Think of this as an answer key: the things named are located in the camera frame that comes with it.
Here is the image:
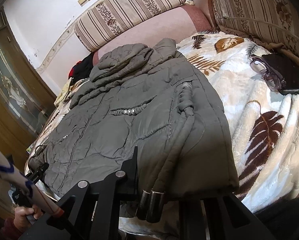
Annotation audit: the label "grey quilted hooded jacket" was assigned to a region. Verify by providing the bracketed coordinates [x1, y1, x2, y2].
[28, 38, 239, 222]

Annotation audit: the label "striped floral side cushion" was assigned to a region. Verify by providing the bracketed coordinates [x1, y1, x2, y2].
[213, 0, 299, 57]

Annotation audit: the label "black and red clothes pile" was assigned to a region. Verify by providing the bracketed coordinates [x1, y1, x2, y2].
[68, 52, 94, 84]

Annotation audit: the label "pink cylindrical bolster pillow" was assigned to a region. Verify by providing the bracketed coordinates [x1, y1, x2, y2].
[92, 5, 212, 64]

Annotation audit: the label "leaf print fleece blanket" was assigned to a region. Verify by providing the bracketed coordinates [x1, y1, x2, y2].
[26, 32, 299, 232]

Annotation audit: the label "purple frame eyeglasses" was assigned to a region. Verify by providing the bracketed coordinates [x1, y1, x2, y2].
[250, 54, 286, 90]

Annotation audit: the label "striped floral back cushion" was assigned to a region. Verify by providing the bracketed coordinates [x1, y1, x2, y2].
[75, 0, 186, 51]

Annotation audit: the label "pale yellow cloth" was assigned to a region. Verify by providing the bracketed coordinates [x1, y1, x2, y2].
[54, 77, 72, 107]

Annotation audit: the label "black smartphone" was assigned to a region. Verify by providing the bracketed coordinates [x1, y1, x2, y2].
[262, 54, 299, 95]

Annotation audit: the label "person's left hand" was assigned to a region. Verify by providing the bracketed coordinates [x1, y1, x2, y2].
[13, 205, 43, 232]

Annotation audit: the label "wooden door with glass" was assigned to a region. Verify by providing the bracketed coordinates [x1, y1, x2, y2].
[0, 7, 58, 205]

